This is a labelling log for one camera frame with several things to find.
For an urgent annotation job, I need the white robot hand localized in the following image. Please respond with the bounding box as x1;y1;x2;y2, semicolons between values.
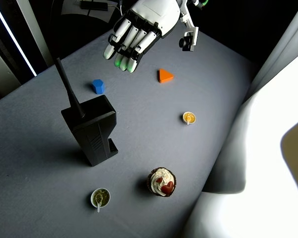
103;0;182;73

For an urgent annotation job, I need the black walkie-talkie toy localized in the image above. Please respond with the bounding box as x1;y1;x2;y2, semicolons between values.
55;57;119;167

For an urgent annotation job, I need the orange triangular block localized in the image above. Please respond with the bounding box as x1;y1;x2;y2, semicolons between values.
158;68;174;84

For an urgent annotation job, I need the blue hexagonal block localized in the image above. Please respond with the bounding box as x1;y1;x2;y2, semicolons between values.
91;79;106;95

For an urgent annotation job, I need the small bowl of yellow soup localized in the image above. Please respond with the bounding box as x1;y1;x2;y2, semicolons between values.
182;111;197;126

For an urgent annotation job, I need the grey tablecloth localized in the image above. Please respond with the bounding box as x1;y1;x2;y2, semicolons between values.
0;23;259;238

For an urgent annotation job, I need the white light strip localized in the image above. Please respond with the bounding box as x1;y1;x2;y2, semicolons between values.
0;0;38;77

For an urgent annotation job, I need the toy cupcake with cream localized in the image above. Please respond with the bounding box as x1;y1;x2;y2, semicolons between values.
147;167;177;198

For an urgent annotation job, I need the small bowl of green soup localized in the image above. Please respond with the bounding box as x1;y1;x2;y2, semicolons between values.
90;187;111;213

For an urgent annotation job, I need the beige blurry panel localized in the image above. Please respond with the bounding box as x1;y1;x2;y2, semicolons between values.
280;116;298;199

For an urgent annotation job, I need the white frame post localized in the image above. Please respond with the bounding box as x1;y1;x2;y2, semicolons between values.
16;0;54;66

